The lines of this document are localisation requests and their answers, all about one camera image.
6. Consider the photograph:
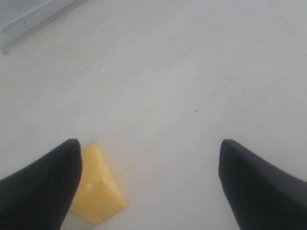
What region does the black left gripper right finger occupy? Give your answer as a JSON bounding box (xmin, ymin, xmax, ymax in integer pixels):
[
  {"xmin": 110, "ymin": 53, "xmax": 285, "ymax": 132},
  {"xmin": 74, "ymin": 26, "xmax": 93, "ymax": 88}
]
[{"xmin": 219, "ymin": 139, "xmax": 307, "ymax": 230}]

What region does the white plastic drawer cabinet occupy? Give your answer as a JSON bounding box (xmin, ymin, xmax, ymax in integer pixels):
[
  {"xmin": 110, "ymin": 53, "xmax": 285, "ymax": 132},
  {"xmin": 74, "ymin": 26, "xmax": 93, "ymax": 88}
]
[{"xmin": 0, "ymin": 0, "xmax": 74, "ymax": 53}]

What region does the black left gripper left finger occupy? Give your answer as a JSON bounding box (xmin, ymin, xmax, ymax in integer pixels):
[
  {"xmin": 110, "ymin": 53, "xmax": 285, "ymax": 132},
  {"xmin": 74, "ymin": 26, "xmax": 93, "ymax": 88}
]
[{"xmin": 0, "ymin": 139, "xmax": 82, "ymax": 230}]

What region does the yellow cheese wedge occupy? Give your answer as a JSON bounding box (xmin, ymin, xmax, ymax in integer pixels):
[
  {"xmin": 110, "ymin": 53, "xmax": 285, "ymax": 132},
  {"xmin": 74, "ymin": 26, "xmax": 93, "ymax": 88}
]
[{"xmin": 70, "ymin": 142, "xmax": 127, "ymax": 225}]

